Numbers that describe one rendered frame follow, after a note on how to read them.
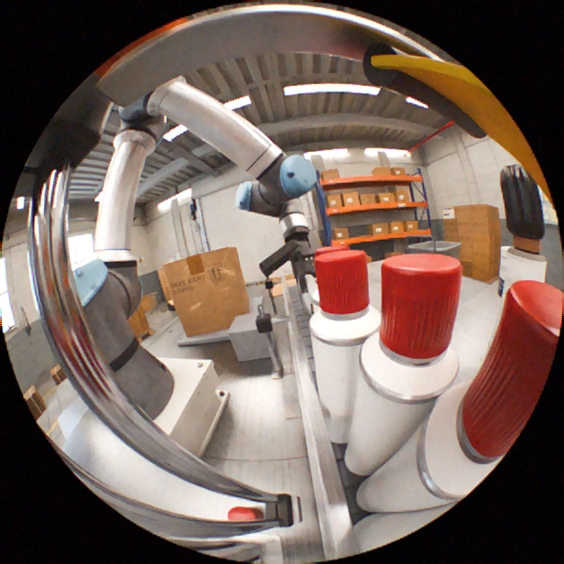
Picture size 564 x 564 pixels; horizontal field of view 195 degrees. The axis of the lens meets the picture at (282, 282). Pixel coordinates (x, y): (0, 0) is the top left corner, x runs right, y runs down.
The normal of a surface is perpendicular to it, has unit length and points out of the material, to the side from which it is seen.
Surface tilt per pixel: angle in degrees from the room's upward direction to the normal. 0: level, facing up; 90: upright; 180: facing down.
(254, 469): 0
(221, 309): 90
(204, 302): 90
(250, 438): 0
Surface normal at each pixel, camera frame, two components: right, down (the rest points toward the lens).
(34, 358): 0.98, -0.16
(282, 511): -0.19, -0.95
